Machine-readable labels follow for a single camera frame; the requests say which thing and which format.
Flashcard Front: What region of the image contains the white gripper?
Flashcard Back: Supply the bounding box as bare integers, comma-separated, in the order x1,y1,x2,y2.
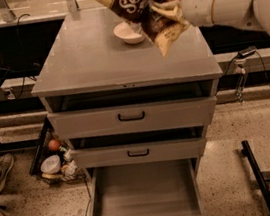
150,0,214,27

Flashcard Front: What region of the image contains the brown chip bag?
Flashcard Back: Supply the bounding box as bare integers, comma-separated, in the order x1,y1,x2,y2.
95,0,190,56

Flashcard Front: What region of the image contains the grey drawer cabinet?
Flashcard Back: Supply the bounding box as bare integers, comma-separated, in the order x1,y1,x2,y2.
20,0,245,216

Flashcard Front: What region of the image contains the grey top drawer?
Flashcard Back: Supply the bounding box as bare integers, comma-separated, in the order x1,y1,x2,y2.
47,96,217,140

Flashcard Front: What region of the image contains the grey drawer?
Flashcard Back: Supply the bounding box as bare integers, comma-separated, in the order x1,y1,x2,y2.
71,138,207,168
47,96,217,140
87,159,206,216

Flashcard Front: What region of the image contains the grey middle drawer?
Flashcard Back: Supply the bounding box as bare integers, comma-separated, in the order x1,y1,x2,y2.
71,138,207,168

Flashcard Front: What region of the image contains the grey bottom drawer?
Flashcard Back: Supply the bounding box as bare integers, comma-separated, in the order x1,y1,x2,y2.
87,159,206,216

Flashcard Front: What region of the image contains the white ceramic bowl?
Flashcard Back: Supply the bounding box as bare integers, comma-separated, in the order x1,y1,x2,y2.
113,22,145,45

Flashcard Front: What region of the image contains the black power adapter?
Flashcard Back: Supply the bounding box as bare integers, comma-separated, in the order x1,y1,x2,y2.
237,46,257,59

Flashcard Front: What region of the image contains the red apple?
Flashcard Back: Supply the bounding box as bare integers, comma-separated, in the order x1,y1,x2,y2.
48,139,61,152

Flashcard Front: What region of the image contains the white bowl in basket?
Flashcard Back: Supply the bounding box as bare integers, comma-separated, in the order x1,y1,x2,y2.
41,155,61,174

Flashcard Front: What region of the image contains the black metal bar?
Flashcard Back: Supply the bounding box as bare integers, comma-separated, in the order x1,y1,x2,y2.
241,140,270,212

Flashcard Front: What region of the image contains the grey sneaker upper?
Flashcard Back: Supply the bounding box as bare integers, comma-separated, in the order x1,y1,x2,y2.
0,153,15,193

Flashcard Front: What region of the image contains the black cable right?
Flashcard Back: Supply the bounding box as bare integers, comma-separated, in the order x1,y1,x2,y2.
221,47,270,118

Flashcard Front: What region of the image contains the black cable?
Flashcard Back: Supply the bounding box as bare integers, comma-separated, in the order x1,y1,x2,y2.
221,47,270,118
0,11,47,102

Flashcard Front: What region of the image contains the black cable left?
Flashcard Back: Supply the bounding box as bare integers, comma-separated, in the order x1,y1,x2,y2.
0,11,47,102

